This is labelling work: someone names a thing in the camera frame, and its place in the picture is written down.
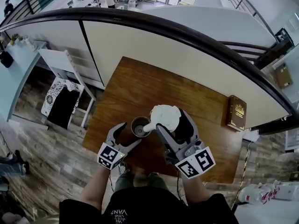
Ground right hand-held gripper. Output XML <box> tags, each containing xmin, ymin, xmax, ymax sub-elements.
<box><xmin>156</xmin><ymin>109</ymin><xmax>216</xmax><ymax>181</ymax></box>

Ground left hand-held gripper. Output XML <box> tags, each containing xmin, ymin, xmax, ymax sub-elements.
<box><xmin>97</xmin><ymin>122</ymin><xmax>142</xmax><ymax>171</ymax></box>

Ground metal bottle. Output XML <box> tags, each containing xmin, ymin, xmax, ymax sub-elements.
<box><xmin>130</xmin><ymin>116</ymin><xmax>152</xmax><ymax>139</ymax></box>

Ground person's right forearm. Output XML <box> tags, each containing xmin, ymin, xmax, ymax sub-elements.
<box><xmin>181</xmin><ymin>175</ymin><xmax>212</xmax><ymax>207</ymax></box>

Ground person's left forearm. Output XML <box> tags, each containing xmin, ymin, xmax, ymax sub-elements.
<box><xmin>78</xmin><ymin>165</ymin><xmax>111</xmax><ymax>216</ymax></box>

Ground person's shoe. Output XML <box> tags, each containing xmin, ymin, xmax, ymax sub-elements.
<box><xmin>117</xmin><ymin>161</ymin><xmax>130</xmax><ymax>175</ymax></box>

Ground person's green trousers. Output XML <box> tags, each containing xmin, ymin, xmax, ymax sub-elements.
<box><xmin>114</xmin><ymin>171</ymin><xmax>169</xmax><ymax>194</ymax></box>

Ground brown book with gold print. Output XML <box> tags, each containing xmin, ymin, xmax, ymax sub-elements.
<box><xmin>225</xmin><ymin>95</ymin><xmax>248</xmax><ymax>133</ymax></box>

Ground black and white patterned cloth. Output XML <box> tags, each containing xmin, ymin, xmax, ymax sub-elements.
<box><xmin>41</xmin><ymin>77</ymin><xmax>85</xmax><ymax>130</ymax></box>

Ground person's black shirt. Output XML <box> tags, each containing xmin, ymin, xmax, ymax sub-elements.
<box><xmin>59</xmin><ymin>189</ymin><xmax>239</xmax><ymax>224</ymax></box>

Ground yellow and black striped tape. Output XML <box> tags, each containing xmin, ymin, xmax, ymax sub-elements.
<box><xmin>230</xmin><ymin>141</ymin><xmax>251</xmax><ymax>211</ymax></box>

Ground pack of plastic bottles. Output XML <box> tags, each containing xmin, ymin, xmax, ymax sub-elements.
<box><xmin>237</xmin><ymin>182</ymin><xmax>281</xmax><ymax>205</ymax></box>

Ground white wooden chair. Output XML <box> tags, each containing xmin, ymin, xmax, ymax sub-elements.
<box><xmin>38</xmin><ymin>48</ymin><xmax>97</xmax><ymax>128</ymax></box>

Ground brown cardboard box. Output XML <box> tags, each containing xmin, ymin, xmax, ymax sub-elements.
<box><xmin>272</xmin><ymin>63</ymin><xmax>294</xmax><ymax>90</ymax></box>

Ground white table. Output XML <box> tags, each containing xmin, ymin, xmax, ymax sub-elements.
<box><xmin>233</xmin><ymin>196</ymin><xmax>299</xmax><ymax>224</ymax></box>

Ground light blue desk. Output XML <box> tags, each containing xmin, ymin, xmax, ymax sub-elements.
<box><xmin>0</xmin><ymin>39</ymin><xmax>48</xmax><ymax>123</ymax></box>

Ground black bag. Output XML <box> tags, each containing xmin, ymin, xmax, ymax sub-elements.
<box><xmin>0</xmin><ymin>49</ymin><xmax>14</xmax><ymax>69</ymax></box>

